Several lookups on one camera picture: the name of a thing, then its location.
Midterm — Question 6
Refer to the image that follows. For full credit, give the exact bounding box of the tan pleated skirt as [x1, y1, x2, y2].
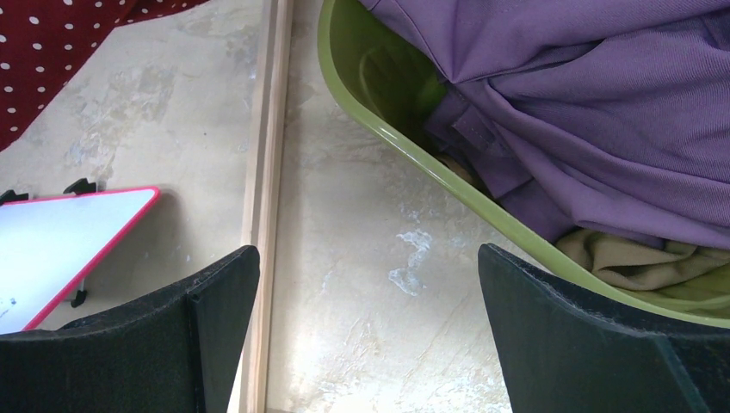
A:
[439, 153, 730, 303]

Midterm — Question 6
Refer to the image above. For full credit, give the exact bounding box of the wooden clothes rack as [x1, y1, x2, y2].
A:
[228, 1, 294, 412]

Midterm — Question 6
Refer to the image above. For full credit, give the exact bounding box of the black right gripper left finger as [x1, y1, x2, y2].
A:
[1, 246, 260, 412]

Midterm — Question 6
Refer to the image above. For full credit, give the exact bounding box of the red polka dot garment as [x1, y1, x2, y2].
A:
[1, 0, 202, 149]

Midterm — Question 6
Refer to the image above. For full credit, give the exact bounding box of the red-edged whiteboard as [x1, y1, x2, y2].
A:
[1, 178, 160, 334]

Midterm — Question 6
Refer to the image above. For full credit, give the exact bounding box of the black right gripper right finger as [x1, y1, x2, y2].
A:
[478, 244, 729, 412]

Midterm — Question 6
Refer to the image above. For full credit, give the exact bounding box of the purple garment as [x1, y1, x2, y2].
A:
[365, 1, 729, 249]

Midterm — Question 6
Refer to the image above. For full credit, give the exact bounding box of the green plastic basket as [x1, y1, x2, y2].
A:
[317, 1, 729, 328]

